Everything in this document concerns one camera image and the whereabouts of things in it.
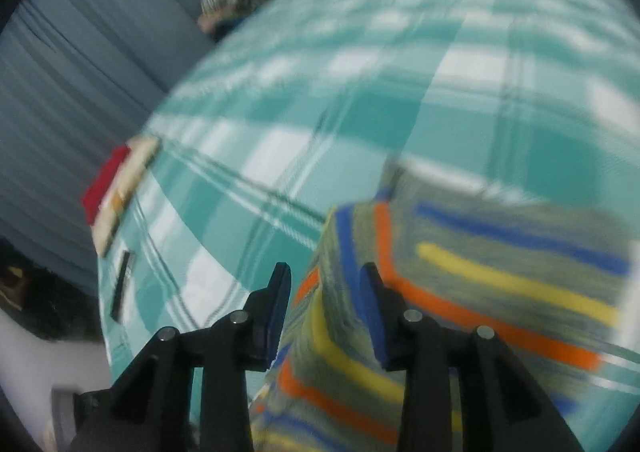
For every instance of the red and beige folded cloth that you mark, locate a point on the red and beige folded cloth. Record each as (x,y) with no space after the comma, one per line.
(117,192)

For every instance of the blue grey curtain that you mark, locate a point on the blue grey curtain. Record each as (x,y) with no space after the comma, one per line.
(75,82)

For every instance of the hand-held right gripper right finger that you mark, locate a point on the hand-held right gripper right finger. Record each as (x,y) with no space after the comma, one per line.
(372,317)

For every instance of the pile of assorted clutter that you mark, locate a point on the pile of assorted clutter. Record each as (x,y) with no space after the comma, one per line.
(235,2)

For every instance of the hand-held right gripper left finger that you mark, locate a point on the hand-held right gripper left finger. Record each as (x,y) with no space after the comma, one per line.
(279,312)

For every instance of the multicolour striped knit sweater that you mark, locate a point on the multicolour striped knit sweater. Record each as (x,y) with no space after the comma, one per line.
(500,282)

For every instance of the teal white checked bed sheet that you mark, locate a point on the teal white checked bed sheet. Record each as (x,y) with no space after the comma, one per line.
(375,107)

